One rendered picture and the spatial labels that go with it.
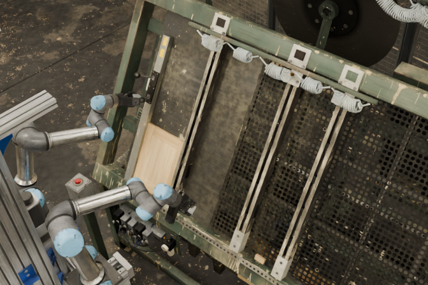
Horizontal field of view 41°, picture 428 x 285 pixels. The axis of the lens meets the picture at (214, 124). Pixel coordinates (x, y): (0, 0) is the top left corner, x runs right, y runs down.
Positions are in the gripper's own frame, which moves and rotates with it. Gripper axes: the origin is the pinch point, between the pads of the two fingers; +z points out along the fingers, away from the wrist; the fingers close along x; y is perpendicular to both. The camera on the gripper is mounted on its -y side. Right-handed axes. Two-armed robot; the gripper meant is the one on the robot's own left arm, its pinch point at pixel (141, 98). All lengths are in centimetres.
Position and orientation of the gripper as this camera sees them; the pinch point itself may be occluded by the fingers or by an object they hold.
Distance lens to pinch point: 333.2
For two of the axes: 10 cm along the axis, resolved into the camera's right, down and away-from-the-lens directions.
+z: 5.5, -1.1, 8.3
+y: -8.4, -0.7, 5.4
